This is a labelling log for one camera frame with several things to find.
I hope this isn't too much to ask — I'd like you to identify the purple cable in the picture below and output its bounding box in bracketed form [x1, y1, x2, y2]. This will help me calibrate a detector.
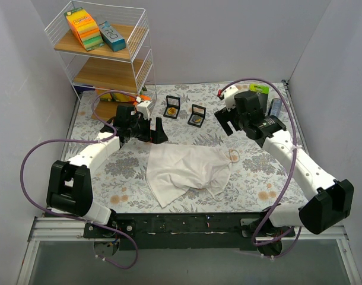
[20, 91, 142, 270]
[218, 77, 303, 258]

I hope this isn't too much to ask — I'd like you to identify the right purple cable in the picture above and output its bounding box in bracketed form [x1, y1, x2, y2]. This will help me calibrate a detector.
[218, 77, 303, 258]

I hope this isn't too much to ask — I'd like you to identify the white wire wooden shelf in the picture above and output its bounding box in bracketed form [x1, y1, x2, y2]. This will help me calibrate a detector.
[45, 1, 157, 119]

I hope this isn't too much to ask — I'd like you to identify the orange small package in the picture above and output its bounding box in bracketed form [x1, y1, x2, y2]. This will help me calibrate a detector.
[134, 95, 151, 105]

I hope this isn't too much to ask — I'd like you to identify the green black razor package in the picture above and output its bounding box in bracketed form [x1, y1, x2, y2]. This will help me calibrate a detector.
[249, 84, 269, 95]

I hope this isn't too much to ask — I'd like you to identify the right black display box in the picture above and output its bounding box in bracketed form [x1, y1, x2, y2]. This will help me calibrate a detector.
[188, 104, 206, 128]

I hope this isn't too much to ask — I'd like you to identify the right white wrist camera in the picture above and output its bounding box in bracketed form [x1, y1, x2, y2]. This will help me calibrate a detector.
[218, 85, 240, 111]

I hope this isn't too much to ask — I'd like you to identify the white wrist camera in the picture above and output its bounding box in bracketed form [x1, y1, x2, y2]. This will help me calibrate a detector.
[135, 100, 154, 120]
[218, 85, 240, 111]

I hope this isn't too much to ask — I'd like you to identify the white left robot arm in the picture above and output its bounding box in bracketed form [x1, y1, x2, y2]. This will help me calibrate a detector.
[46, 100, 168, 238]

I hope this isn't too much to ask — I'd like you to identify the white garment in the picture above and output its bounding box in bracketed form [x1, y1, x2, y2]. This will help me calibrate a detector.
[146, 144, 239, 208]

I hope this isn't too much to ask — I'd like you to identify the aluminium frame rail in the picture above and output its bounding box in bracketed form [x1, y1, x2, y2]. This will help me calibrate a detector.
[17, 217, 362, 284]

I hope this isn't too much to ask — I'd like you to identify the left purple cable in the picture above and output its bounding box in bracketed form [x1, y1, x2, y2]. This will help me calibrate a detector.
[20, 91, 142, 270]

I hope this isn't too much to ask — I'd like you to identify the teal grey carton box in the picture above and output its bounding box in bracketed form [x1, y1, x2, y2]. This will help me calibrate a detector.
[94, 15, 126, 52]

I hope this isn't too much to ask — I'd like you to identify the black display box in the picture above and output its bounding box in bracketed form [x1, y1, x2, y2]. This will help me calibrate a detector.
[188, 104, 206, 128]
[163, 95, 180, 119]

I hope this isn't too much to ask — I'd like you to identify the blue silver can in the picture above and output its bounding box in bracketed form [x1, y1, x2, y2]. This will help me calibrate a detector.
[268, 98, 282, 117]

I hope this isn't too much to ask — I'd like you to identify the floral table mat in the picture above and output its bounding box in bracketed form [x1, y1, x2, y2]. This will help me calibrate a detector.
[49, 81, 324, 214]

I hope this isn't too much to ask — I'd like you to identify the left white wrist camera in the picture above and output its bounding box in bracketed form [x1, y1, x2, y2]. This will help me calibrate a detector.
[135, 100, 154, 120]

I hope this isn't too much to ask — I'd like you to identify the orange sponge pack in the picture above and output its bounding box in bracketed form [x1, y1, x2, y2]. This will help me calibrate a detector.
[64, 7, 104, 52]

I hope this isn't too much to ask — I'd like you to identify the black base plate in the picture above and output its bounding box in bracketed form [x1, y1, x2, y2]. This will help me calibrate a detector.
[83, 212, 264, 251]

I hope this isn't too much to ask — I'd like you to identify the left black display box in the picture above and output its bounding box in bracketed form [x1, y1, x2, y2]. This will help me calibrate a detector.
[163, 95, 180, 119]

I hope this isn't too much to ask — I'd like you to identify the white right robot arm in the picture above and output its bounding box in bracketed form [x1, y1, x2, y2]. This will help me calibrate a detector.
[215, 88, 354, 236]

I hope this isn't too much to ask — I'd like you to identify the yellow sponge pack lower shelf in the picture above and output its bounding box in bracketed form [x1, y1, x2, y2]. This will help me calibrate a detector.
[96, 88, 137, 103]

